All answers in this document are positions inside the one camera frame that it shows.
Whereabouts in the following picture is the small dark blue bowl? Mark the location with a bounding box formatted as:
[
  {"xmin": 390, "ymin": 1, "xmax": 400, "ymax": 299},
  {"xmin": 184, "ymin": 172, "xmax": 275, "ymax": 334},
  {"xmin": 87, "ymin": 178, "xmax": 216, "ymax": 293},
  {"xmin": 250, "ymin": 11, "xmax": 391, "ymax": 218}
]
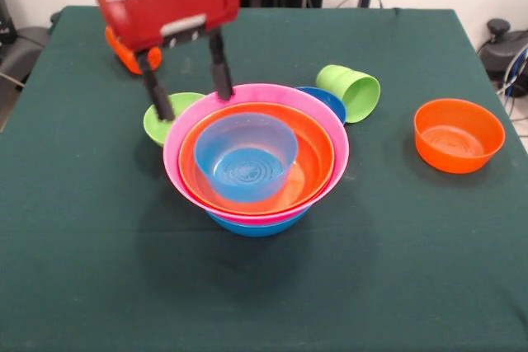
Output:
[{"xmin": 295, "ymin": 86, "xmax": 348, "ymax": 125}]

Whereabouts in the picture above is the small green bowl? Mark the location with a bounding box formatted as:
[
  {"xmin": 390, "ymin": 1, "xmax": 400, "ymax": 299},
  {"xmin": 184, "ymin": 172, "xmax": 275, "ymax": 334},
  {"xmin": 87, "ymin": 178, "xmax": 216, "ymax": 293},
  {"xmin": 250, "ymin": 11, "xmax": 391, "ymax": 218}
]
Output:
[{"xmin": 143, "ymin": 92, "xmax": 206, "ymax": 148}]

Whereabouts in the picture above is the grey wheeled base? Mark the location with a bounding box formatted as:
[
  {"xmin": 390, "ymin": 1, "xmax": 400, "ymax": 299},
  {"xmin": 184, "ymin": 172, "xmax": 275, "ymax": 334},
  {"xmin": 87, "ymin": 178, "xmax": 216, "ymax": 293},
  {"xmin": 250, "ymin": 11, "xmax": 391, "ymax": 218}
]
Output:
[
  {"xmin": 477, "ymin": 17, "xmax": 528, "ymax": 83},
  {"xmin": 0, "ymin": 26, "xmax": 53, "ymax": 81}
]

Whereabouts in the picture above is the large orange bowl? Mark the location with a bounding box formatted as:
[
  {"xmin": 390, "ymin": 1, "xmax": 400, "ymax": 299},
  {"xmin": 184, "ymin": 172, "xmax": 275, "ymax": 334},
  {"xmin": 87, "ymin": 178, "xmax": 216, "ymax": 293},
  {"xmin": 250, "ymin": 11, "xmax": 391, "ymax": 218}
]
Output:
[{"xmin": 177, "ymin": 101, "xmax": 335, "ymax": 214}]

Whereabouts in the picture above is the small light blue bowl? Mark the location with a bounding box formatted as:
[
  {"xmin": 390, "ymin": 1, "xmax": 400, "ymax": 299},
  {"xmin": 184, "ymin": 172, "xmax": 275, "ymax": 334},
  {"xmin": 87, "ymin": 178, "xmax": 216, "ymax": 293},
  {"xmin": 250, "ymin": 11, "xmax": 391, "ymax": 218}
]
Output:
[{"xmin": 194, "ymin": 112, "xmax": 299, "ymax": 204}]

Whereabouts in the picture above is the orange cup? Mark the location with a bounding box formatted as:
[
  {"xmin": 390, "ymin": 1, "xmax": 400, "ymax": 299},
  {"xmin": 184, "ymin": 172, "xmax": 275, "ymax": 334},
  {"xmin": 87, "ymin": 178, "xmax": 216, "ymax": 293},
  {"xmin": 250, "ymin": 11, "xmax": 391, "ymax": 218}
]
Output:
[{"xmin": 105, "ymin": 26, "xmax": 163, "ymax": 76}]

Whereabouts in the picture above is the small orange bowl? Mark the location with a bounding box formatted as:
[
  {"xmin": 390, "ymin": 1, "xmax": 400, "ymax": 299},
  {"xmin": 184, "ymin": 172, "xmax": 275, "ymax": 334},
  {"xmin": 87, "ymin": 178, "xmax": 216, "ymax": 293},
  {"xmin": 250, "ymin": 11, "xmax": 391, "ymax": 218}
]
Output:
[{"xmin": 413, "ymin": 98, "xmax": 507, "ymax": 175}]

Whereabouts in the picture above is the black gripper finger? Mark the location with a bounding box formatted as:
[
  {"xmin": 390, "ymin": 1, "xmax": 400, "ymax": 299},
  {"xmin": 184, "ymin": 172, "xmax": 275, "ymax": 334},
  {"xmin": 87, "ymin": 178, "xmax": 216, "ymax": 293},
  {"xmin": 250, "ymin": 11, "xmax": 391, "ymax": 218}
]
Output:
[
  {"xmin": 138, "ymin": 49, "xmax": 177, "ymax": 121},
  {"xmin": 208, "ymin": 32, "xmax": 235, "ymax": 101}
]

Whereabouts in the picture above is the green cup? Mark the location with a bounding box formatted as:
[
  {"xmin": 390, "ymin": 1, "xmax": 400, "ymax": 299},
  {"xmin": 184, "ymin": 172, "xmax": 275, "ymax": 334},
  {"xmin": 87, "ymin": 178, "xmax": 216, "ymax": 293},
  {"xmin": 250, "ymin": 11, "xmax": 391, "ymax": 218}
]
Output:
[{"xmin": 315, "ymin": 64, "xmax": 381, "ymax": 124}]

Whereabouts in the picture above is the dark green tablecloth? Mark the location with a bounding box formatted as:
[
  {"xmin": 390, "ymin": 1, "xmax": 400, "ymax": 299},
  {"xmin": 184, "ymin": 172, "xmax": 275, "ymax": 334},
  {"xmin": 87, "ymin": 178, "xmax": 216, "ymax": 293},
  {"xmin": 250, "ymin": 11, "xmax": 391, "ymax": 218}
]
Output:
[{"xmin": 0, "ymin": 5, "xmax": 528, "ymax": 352}]

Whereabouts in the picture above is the large pink bowl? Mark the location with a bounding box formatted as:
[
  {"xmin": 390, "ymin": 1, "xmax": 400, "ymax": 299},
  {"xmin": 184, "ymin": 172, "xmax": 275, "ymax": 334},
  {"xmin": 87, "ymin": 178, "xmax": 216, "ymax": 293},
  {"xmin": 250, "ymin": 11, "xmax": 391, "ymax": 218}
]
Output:
[{"xmin": 163, "ymin": 83, "xmax": 351, "ymax": 226}]

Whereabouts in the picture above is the tangled cable bundle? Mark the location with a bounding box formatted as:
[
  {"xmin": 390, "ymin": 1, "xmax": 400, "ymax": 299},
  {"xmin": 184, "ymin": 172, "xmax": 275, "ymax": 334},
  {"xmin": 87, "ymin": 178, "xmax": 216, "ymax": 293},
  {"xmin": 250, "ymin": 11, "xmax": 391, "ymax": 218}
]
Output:
[{"xmin": 496, "ymin": 47, "xmax": 528, "ymax": 122}]

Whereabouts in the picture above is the large blue bowl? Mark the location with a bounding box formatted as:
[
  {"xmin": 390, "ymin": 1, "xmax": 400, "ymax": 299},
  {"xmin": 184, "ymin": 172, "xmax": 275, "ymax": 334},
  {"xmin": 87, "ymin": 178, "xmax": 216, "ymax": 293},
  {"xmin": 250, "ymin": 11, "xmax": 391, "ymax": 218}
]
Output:
[{"xmin": 205, "ymin": 204, "xmax": 314, "ymax": 238}]

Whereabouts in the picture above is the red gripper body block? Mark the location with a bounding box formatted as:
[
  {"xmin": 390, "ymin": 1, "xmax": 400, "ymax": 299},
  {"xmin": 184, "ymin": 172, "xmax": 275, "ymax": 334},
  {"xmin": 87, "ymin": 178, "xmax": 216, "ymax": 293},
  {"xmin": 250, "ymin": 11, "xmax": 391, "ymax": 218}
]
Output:
[{"xmin": 94, "ymin": 0, "xmax": 242, "ymax": 53}]

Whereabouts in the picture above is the black equipment box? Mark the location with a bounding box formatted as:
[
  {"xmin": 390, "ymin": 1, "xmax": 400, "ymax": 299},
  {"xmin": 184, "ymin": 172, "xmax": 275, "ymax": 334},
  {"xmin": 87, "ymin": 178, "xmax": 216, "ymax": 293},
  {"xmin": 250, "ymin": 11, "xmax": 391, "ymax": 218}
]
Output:
[{"xmin": 0, "ymin": 0, "xmax": 17, "ymax": 46}]

